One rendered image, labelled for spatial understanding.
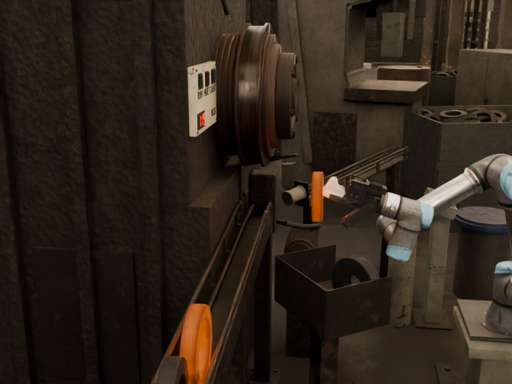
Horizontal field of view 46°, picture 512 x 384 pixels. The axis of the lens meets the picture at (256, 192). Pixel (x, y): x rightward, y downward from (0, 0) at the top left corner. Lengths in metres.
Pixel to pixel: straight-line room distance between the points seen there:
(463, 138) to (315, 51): 1.34
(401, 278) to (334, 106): 2.18
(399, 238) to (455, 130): 2.22
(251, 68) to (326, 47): 2.90
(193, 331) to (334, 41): 3.67
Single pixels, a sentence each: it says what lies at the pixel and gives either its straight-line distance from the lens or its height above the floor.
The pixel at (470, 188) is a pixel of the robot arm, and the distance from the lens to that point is 2.07.
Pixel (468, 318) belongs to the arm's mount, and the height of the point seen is 0.32.
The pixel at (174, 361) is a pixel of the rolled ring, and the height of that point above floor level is 0.77.
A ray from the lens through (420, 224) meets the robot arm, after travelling 1.91.
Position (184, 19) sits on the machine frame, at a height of 1.36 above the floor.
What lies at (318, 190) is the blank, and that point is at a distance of 1.83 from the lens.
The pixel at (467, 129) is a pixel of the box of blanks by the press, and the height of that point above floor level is 0.70.
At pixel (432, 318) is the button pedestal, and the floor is 0.03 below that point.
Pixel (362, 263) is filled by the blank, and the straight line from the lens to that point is 1.61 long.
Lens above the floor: 1.35
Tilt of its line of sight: 16 degrees down
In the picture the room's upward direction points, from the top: straight up
